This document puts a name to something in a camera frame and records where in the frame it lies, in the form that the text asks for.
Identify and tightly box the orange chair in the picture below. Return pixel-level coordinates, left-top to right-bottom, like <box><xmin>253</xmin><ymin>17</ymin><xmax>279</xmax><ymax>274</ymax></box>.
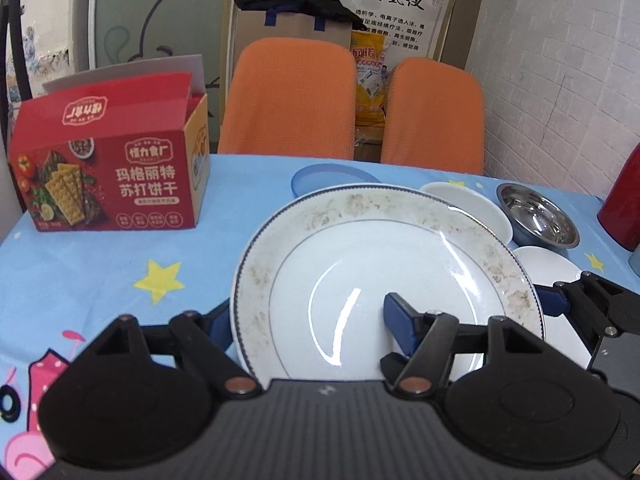
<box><xmin>217</xmin><ymin>37</ymin><xmax>357</xmax><ymax>161</ymax></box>
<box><xmin>381</xmin><ymin>56</ymin><xmax>486</xmax><ymax>176</ymax></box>

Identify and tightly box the blue plastic bowl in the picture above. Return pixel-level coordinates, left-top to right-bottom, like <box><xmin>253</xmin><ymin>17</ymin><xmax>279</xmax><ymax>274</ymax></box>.
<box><xmin>291</xmin><ymin>163</ymin><xmax>382</xmax><ymax>199</ymax></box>

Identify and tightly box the stainless steel bowl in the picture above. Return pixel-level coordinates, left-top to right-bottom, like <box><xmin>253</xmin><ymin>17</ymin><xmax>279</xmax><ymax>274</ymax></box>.
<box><xmin>496</xmin><ymin>182</ymin><xmax>580</xmax><ymax>250</ymax></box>

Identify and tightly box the large floral rim plate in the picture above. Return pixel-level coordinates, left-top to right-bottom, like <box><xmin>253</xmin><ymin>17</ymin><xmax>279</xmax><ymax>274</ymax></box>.
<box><xmin>230</xmin><ymin>183</ymin><xmax>546</xmax><ymax>382</ymax></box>

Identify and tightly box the yellow plastic bag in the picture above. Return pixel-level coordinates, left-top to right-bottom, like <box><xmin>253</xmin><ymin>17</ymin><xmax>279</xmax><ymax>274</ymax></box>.
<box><xmin>350</xmin><ymin>30</ymin><xmax>392</xmax><ymax>123</ymax></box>

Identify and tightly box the brown paper bag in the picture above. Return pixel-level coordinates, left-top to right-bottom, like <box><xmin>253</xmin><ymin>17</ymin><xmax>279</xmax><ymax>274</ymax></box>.
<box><xmin>234</xmin><ymin>7</ymin><xmax>353</xmax><ymax>68</ymax></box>

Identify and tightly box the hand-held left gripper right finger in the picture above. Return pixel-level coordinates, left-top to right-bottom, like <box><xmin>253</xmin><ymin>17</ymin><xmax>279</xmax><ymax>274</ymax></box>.
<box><xmin>380</xmin><ymin>292</ymin><xmax>588</xmax><ymax>396</ymax></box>

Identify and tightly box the blue cartoon tablecloth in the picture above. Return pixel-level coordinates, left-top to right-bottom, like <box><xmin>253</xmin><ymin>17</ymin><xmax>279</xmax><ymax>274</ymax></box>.
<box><xmin>0</xmin><ymin>152</ymin><xmax>640</xmax><ymax>480</ymax></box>

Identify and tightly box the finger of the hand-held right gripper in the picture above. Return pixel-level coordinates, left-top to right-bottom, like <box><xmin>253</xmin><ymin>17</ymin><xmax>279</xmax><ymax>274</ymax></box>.
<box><xmin>534</xmin><ymin>270</ymin><xmax>640</xmax><ymax>342</ymax></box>

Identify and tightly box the framed text poster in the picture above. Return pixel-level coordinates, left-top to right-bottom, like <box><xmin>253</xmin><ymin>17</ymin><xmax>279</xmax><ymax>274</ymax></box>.
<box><xmin>224</xmin><ymin>0</ymin><xmax>457</xmax><ymax>126</ymax></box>

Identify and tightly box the red cracker box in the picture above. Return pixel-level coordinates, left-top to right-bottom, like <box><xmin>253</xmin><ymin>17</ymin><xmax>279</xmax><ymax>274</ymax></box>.
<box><xmin>7</xmin><ymin>54</ymin><xmax>210</xmax><ymax>233</ymax></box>

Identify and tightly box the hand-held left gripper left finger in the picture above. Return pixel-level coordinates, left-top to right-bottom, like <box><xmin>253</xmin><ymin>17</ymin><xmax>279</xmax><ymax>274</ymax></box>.
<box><xmin>75</xmin><ymin>300</ymin><xmax>263</xmax><ymax>401</ymax></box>

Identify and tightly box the red thermos flask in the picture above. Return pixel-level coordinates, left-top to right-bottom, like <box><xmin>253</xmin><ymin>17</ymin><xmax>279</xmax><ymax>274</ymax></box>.
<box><xmin>597</xmin><ymin>141</ymin><xmax>640</xmax><ymax>254</ymax></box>

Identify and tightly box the glass door with cat drawing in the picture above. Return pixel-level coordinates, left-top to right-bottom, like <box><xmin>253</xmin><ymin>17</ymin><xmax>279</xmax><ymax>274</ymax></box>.
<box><xmin>89</xmin><ymin>0</ymin><xmax>237</xmax><ymax>155</ymax></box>

